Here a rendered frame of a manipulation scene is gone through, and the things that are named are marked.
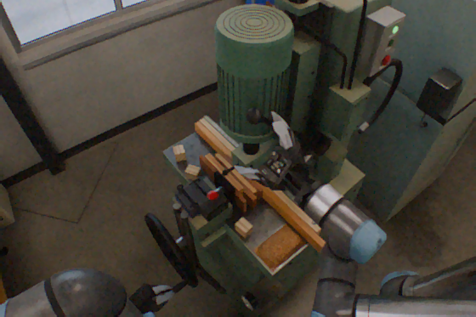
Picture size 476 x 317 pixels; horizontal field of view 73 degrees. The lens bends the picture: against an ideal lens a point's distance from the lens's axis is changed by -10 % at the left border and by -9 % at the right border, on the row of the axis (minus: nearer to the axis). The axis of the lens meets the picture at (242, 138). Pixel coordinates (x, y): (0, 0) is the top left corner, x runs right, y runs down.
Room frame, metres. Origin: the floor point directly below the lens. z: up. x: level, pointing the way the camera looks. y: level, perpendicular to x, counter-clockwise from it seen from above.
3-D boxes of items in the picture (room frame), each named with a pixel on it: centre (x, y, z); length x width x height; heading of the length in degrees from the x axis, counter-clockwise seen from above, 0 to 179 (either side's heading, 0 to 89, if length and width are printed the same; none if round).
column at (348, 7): (0.88, -0.25, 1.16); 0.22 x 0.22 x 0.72; 40
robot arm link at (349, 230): (0.29, -0.21, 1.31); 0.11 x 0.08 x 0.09; 40
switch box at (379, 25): (0.79, -0.36, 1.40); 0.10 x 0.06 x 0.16; 130
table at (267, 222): (0.63, 0.06, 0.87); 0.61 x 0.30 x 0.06; 40
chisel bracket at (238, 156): (0.70, -0.04, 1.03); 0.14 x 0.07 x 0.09; 130
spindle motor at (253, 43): (0.69, -0.03, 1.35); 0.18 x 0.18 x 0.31
